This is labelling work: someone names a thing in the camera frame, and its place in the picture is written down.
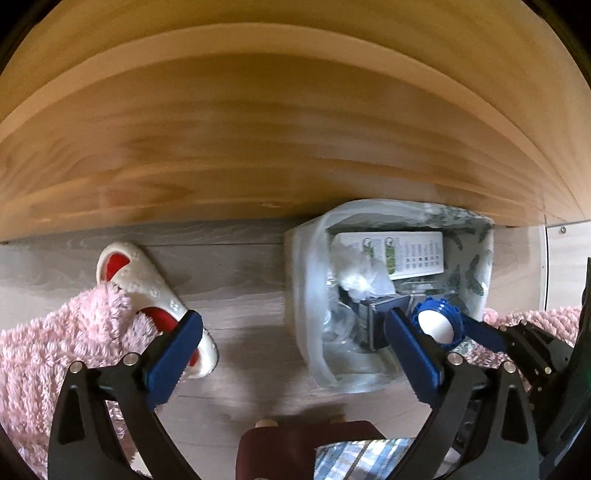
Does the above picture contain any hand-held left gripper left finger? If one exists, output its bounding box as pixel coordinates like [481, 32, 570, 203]
[47, 310, 204, 480]

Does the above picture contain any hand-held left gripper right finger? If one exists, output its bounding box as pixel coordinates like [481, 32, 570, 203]
[385, 308, 540, 480]

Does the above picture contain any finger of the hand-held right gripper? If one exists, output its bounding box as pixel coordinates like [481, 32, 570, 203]
[457, 314, 574, 389]

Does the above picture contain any blue white bottle cap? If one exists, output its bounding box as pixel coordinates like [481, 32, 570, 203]
[410, 298, 464, 347]

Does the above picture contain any dark blue cardboard box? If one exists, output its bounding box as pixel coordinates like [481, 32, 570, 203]
[339, 286, 414, 352]

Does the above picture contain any white plastic bag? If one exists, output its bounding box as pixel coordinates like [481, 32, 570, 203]
[333, 244, 397, 300]

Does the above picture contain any white milk carton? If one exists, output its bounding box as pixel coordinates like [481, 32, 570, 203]
[331, 231, 445, 282]

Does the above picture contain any patterned waste bin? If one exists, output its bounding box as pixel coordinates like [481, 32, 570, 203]
[283, 198, 496, 394]

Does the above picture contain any white red slipper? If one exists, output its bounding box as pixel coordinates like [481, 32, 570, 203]
[95, 241, 219, 380]

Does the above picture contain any blue plaid cloth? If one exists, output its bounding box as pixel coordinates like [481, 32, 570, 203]
[314, 438, 419, 480]

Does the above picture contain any dark red stool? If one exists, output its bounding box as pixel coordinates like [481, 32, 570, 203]
[235, 415, 389, 480]

